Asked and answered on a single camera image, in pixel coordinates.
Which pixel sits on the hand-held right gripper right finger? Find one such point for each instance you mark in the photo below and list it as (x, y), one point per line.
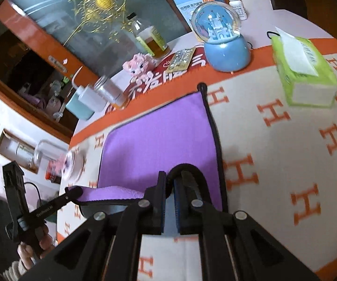
(178, 207)

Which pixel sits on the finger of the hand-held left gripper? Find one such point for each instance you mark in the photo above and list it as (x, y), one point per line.
(74, 192)

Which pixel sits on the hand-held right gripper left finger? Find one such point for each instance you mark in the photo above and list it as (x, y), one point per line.
(160, 208)

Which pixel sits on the purple towel with black trim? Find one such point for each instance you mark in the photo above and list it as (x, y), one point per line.
(162, 140)

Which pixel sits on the person's left forearm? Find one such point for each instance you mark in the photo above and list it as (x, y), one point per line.
(12, 270)

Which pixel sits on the person's left hand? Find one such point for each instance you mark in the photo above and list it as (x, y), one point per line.
(46, 243)

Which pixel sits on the glass dome with flower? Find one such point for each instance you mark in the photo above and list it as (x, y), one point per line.
(49, 152)

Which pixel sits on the teal container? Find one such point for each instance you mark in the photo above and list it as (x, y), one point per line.
(76, 109)

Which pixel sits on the white squeeze bottle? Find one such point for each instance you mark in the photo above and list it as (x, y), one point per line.
(91, 98)

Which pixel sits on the clear glass jar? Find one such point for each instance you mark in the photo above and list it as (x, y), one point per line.
(110, 91)

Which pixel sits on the white orange printed blanket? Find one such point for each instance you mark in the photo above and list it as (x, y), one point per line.
(273, 158)

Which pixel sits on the red printed packet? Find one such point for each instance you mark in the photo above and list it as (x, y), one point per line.
(155, 79)

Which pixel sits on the pink plush toy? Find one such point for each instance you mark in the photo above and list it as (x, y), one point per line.
(137, 66)

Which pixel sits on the gold blister pack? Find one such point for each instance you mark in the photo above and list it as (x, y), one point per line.
(180, 59)

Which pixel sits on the glass door with gold ornament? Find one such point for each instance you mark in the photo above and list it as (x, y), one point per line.
(69, 35)

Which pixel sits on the blue castle snow globe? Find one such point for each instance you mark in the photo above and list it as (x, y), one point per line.
(228, 55)

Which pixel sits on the glass bottle with yellow liquid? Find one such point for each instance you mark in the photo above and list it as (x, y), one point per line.
(151, 42)

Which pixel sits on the green tissue pack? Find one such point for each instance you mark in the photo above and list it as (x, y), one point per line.
(309, 76)

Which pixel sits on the blue white cardboard box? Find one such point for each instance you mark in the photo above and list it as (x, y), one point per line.
(186, 4)

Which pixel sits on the white pill bottle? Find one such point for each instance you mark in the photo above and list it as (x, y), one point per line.
(238, 7)

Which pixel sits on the wooden picture frame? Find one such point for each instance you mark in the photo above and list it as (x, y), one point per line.
(13, 149)

